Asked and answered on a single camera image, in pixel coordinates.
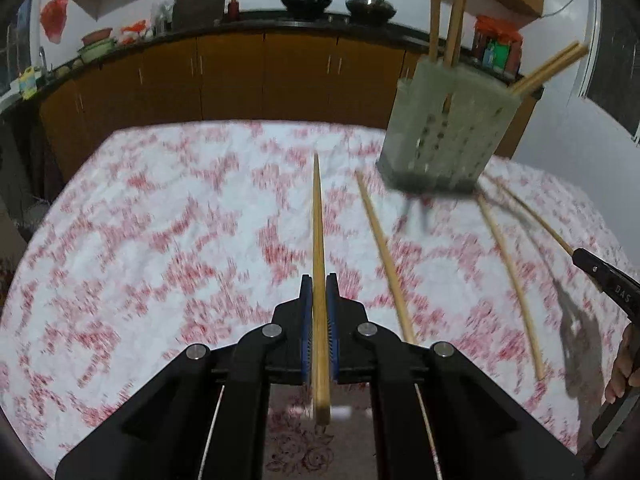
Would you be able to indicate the yellow detergent bottle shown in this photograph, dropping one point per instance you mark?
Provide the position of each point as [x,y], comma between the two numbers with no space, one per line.
[29,82]

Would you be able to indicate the metal faucet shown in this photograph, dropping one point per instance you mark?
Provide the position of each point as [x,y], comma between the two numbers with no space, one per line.
[43,60]

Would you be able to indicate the floral tablecloth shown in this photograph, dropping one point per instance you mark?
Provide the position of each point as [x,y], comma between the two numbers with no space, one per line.
[150,260]

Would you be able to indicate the wooden base cabinets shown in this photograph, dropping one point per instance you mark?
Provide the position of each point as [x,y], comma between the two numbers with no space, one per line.
[230,80]

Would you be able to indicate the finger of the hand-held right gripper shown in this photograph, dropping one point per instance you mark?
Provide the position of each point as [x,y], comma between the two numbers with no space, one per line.
[607,277]

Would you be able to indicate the black wok with lid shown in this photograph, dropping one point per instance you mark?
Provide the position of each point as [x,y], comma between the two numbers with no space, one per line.
[371,7]

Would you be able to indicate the large barred window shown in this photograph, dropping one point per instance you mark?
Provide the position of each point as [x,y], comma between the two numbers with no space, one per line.
[617,70]

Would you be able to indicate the red basin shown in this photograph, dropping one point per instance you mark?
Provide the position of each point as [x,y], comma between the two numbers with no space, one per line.
[97,36]

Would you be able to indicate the person's right hand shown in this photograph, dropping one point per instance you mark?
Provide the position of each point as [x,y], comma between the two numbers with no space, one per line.
[625,365]

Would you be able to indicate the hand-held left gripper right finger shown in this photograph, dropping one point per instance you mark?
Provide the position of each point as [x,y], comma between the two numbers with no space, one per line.
[332,330]

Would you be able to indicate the clear glass jar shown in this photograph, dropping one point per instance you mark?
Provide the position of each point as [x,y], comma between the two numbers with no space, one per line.
[162,16]

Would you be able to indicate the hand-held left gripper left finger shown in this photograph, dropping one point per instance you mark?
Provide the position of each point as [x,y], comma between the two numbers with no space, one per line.
[306,330]

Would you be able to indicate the dark cutting board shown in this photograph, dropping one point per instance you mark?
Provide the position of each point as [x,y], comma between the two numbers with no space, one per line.
[199,6]

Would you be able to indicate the crumpled red plastic bag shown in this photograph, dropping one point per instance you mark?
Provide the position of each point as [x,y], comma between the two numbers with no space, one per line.
[134,31]

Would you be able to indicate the green basin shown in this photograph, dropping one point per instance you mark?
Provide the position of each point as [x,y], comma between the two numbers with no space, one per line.
[97,51]

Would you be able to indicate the small barred window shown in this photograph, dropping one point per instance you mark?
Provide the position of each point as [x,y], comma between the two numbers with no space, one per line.
[15,45]

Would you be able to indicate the open black wok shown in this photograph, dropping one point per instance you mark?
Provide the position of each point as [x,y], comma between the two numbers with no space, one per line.
[306,4]

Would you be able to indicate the red plastic bag on hook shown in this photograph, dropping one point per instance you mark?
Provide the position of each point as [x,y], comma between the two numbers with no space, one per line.
[54,20]

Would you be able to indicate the black kitchen countertop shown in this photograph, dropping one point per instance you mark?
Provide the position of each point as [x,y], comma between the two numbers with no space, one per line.
[260,26]

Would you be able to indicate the green perforated chopstick holder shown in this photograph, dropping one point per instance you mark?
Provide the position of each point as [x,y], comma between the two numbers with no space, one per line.
[450,125]

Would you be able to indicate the red bottle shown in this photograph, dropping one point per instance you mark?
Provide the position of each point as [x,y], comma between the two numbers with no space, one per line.
[233,7]

